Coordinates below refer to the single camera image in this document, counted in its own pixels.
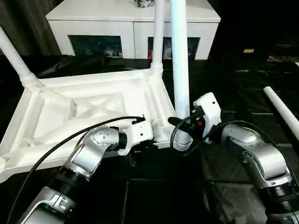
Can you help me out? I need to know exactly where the white plastic table leg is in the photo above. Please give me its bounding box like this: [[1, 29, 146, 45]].
[[263, 86, 299, 139], [0, 27, 41, 87], [169, 0, 193, 151], [150, 0, 165, 73]]

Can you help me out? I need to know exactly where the white plastic table top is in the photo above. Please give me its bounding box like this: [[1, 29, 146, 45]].
[[0, 67, 194, 184]]

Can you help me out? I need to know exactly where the black work mat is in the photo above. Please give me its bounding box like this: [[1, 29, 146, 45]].
[[0, 53, 299, 224]]

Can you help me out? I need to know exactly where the white cabinet with openings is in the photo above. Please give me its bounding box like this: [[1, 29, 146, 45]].
[[46, 0, 221, 61]]

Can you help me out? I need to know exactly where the small shiny metal ornament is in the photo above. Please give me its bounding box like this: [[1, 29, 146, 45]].
[[133, 0, 156, 9]]

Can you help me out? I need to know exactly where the grey curtain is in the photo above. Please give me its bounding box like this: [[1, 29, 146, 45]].
[[0, 0, 61, 56]]

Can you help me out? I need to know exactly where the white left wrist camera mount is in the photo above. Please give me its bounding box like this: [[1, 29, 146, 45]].
[[117, 120, 155, 156]]

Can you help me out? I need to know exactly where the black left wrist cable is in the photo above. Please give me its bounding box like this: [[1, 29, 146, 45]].
[[7, 114, 145, 222]]

